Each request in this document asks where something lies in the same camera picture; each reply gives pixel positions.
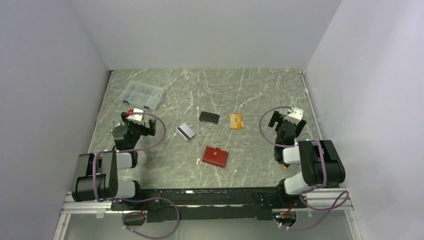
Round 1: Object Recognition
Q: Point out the white magnetic stripe card stack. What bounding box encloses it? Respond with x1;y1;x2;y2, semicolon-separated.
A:
176;123;196;141

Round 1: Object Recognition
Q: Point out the red leather wallet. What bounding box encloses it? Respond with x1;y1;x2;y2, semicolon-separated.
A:
201;146;229;168

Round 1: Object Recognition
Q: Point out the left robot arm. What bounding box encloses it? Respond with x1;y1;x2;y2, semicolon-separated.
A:
71;109;157;210

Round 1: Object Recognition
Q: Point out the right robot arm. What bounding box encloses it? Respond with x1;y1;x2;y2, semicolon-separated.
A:
268;108;346;208

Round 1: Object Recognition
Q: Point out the orange card stack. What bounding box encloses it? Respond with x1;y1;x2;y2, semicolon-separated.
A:
229;113;245;130

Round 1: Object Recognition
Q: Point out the black card holder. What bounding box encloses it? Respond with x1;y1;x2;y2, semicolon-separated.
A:
199;111;220;124

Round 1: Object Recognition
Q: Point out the clear plastic organizer box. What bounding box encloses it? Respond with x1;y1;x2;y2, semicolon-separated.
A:
119;80;165;109

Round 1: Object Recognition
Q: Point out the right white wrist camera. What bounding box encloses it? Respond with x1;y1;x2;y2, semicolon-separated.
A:
283;107;304;125

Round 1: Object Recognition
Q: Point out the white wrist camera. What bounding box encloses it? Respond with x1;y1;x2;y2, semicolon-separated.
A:
126;108;144;123
283;107;304;125

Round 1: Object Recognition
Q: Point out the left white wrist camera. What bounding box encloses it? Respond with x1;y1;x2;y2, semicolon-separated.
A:
126;108;144;123

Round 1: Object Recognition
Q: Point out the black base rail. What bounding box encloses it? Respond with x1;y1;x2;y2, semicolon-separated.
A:
111;186;306;223

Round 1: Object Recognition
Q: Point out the aluminium frame rail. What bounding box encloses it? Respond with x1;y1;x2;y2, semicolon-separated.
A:
54;188;363;240

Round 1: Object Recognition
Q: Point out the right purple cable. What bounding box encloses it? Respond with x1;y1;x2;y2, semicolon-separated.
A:
258;106;350;232

